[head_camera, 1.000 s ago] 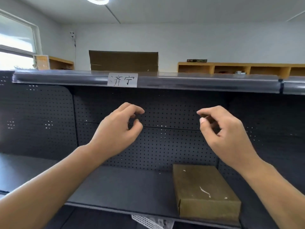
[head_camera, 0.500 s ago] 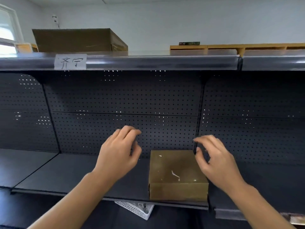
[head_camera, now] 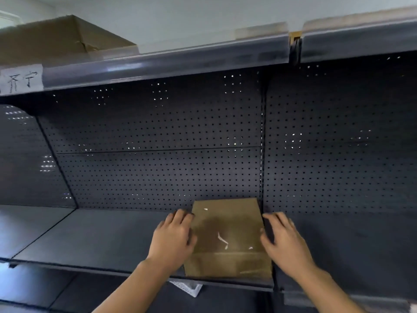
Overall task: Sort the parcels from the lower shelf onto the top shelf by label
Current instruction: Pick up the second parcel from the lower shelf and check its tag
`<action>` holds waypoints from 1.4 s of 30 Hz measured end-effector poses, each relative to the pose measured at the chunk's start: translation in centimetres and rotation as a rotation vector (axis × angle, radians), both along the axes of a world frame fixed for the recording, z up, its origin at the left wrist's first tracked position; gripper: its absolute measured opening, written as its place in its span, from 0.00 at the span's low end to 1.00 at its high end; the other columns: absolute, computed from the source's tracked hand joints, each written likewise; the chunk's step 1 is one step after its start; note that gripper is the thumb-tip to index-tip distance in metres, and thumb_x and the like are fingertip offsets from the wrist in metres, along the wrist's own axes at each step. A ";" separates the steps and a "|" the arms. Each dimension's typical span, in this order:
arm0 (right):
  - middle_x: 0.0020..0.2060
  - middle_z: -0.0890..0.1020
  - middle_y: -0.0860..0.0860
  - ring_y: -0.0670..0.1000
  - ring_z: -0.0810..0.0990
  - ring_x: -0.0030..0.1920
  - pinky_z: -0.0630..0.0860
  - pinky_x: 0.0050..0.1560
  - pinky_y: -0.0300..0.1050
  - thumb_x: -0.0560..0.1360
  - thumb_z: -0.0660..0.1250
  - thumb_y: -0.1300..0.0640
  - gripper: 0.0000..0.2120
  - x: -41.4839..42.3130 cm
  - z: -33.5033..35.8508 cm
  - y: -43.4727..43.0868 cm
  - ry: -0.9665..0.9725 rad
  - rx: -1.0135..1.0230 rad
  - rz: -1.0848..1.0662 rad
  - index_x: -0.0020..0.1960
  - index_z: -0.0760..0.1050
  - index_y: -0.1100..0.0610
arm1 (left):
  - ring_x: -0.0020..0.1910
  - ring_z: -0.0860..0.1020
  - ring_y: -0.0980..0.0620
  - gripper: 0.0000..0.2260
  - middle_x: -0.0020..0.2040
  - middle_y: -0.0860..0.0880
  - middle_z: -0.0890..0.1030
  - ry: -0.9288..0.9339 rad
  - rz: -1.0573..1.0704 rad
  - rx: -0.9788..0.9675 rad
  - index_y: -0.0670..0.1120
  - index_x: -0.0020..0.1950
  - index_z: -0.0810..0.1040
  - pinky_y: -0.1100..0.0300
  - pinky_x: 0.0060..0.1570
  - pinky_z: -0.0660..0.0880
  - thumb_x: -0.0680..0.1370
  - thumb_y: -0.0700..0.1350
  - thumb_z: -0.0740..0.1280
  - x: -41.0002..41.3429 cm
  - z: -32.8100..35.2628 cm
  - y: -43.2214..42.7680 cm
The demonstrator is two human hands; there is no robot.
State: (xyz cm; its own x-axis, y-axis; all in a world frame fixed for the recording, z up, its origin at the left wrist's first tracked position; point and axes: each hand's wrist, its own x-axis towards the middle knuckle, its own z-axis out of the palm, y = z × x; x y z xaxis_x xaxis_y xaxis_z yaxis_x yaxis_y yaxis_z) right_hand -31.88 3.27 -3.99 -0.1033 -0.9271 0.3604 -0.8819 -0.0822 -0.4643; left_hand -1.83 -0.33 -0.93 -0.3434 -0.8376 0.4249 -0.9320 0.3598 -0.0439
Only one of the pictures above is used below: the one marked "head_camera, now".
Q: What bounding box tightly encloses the white plastic basket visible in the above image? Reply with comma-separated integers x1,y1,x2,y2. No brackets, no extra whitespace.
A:
169,280,204,298

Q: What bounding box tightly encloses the person's right forearm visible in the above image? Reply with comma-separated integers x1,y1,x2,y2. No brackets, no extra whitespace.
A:
292,263,369,313

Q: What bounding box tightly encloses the dark grey metal shelf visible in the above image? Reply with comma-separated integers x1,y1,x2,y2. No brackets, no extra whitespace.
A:
0,6,417,313

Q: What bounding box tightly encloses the person's left hand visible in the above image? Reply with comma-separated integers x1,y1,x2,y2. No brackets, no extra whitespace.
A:
146,209,198,271

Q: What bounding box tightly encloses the person's right hand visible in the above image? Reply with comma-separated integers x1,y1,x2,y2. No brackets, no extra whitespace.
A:
259,211,315,276

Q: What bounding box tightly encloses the brown cardboard box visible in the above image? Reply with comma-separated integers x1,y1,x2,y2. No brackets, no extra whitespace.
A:
183,197,273,280
0,14,139,67

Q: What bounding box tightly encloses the clear plastic price rail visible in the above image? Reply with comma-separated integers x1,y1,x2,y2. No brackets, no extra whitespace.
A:
0,22,291,96
282,289,417,313
300,6,417,64

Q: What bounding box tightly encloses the person's left forearm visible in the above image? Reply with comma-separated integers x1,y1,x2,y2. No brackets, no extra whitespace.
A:
92,258,179,313

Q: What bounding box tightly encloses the white handwritten paper tag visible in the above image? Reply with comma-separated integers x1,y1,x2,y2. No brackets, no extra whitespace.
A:
0,63,44,95

